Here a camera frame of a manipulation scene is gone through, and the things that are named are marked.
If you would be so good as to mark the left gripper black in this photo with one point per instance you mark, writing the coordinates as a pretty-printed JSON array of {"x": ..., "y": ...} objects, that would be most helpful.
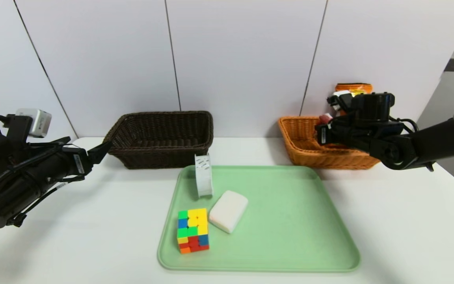
[{"x": 79, "y": 163}]

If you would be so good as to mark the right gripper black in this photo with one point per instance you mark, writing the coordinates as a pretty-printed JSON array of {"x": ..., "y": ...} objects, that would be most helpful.
[{"x": 323, "y": 135}]

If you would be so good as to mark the small red snack pack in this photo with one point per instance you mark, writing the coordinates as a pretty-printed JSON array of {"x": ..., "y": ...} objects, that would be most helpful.
[{"x": 325, "y": 118}]

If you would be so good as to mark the orange snack bag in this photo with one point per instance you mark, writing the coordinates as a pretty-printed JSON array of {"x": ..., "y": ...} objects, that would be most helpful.
[{"x": 355, "y": 86}]

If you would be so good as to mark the white tape roll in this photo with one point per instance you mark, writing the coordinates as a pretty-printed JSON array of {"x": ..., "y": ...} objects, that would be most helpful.
[{"x": 204, "y": 177}]

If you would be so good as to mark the multicoloured puzzle cube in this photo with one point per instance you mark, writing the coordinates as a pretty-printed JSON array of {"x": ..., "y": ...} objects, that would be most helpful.
[{"x": 193, "y": 230}]

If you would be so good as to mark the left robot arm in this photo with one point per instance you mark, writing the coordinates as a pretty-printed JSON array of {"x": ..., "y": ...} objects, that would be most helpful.
[{"x": 14, "y": 181}]

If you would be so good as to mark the orange wicker basket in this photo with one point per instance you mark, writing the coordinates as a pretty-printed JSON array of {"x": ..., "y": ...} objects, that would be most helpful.
[{"x": 298, "y": 146}]

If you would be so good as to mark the dark brown wicker basket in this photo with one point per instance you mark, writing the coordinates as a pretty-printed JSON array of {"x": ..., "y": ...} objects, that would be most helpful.
[{"x": 160, "y": 157}]

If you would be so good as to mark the white soap bar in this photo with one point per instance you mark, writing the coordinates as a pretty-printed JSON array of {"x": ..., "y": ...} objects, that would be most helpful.
[{"x": 229, "y": 211}]

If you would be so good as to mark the green plastic tray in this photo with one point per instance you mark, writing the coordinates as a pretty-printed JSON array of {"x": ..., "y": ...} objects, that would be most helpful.
[{"x": 258, "y": 244}]

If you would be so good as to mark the right camera black mount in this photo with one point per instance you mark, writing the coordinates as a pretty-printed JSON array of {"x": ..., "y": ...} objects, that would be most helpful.
[{"x": 343, "y": 106}]

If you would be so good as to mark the camera black mount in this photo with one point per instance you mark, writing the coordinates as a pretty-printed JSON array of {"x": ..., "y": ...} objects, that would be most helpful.
[
  {"x": 19, "y": 128},
  {"x": 343, "y": 106}
]

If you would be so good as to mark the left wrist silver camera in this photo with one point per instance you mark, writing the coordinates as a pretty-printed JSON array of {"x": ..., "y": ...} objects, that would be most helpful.
[{"x": 38, "y": 123}]

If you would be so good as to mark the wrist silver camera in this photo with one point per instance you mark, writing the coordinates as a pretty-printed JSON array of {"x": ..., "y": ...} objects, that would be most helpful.
[
  {"x": 38, "y": 123},
  {"x": 339, "y": 94}
]

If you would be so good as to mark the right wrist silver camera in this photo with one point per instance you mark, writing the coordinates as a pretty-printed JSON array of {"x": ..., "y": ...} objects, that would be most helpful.
[{"x": 339, "y": 94}]

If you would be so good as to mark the left camera black mount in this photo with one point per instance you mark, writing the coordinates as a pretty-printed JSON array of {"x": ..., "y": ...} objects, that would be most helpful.
[{"x": 19, "y": 128}]

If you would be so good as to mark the dark wall plate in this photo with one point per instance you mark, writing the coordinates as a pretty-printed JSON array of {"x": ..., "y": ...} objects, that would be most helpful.
[{"x": 451, "y": 65}]

